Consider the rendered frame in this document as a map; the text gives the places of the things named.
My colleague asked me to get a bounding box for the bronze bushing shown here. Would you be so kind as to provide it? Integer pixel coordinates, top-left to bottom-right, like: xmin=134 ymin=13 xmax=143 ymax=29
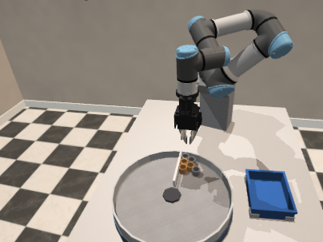
xmin=178 ymin=164 xmax=187 ymax=174
xmin=186 ymin=162 xmax=194 ymax=173
xmin=180 ymin=158 xmax=188 ymax=165

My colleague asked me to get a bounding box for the grey metal bushing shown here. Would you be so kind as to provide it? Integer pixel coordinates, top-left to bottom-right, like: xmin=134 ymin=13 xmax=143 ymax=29
xmin=192 ymin=166 xmax=200 ymax=177
xmin=187 ymin=157 xmax=195 ymax=164
xmin=181 ymin=153 xmax=189 ymax=159

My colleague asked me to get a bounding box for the grey round turntable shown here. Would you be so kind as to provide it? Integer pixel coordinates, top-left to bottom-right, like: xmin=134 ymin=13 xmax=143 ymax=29
xmin=111 ymin=150 xmax=233 ymax=242

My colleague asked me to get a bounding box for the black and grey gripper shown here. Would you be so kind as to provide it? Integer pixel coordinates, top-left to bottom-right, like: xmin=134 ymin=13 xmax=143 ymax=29
xmin=174 ymin=89 xmax=202 ymax=144

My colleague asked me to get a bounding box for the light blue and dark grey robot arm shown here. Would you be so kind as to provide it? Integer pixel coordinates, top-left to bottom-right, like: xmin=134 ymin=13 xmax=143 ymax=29
xmin=176 ymin=10 xmax=293 ymax=97

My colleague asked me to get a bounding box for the blue open-top crate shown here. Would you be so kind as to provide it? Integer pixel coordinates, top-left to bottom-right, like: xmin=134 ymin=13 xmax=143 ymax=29
xmin=245 ymin=169 xmax=297 ymax=221

